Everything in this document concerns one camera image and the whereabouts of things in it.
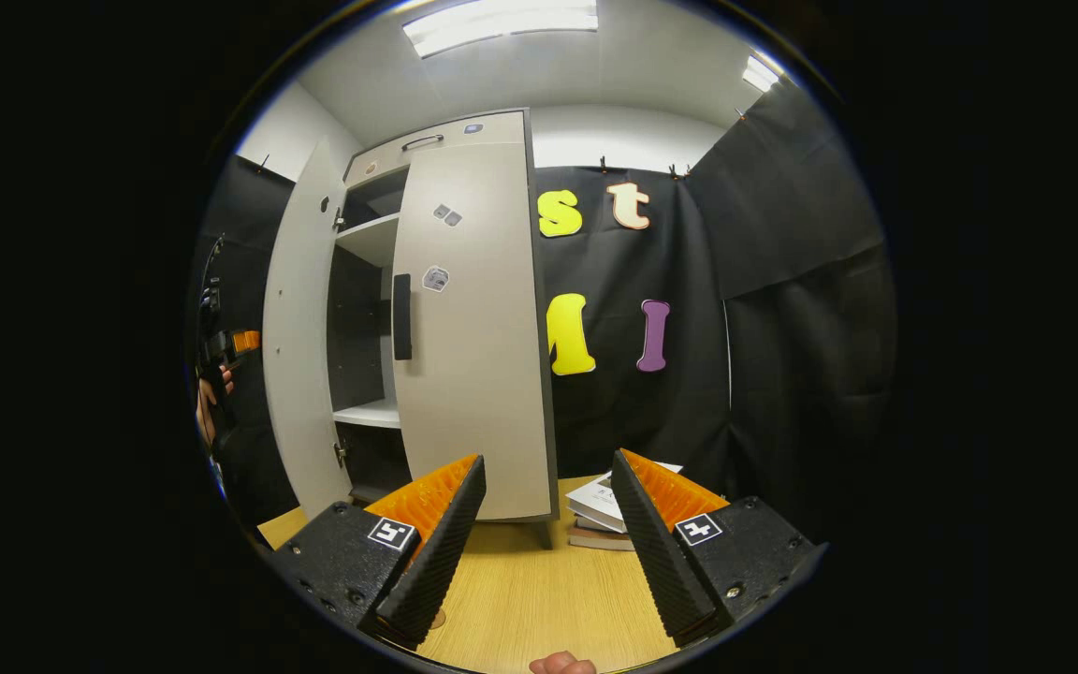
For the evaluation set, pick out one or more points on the white and grey cabinet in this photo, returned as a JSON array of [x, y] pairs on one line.
[[375, 239]]

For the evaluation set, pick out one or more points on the black backdrop cloth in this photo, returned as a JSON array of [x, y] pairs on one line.
[[782, 374]]

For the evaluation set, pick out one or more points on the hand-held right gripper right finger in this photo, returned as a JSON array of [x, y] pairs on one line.
[[656, 552]]

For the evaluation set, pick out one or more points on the white cabinet drawer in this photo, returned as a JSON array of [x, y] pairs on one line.
[[492, 131]]

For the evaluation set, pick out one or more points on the large ceiling light panel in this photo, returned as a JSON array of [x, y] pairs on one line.
[[502, 23]]

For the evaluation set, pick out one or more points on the brown book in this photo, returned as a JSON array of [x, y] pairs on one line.
[[595, 539]]

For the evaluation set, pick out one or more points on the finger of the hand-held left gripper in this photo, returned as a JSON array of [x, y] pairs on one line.
[[246, 342]]

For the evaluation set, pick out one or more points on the white cabinet door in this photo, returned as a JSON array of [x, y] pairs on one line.
[[300, 374], [483, 374]]

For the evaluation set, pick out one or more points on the white paperback book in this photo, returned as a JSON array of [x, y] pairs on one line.
[[600, 496]]

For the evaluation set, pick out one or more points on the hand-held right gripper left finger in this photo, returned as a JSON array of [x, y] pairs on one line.
[[445, 552]]

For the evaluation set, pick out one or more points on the small ceiling light panel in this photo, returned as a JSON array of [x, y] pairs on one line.
[[761, 73]]

